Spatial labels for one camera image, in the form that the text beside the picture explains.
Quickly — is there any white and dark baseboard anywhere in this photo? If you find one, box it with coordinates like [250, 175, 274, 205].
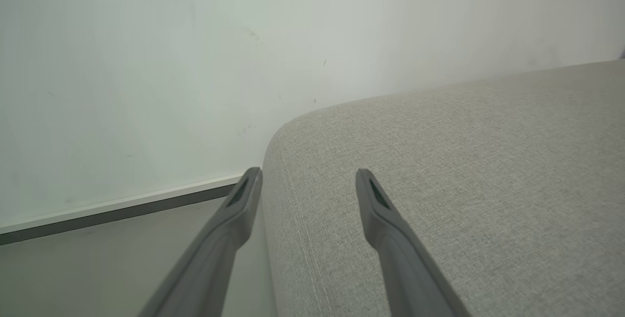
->
[0, 173, 246, 246]

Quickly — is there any light grey fabric sofa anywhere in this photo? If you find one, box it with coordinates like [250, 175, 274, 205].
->
[261, 59, 625, 317]

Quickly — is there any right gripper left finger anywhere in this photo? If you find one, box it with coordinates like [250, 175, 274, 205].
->
[138, 167, 263, 317]

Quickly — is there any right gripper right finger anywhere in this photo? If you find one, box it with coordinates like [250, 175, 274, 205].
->
[355, 169, 472, 317]

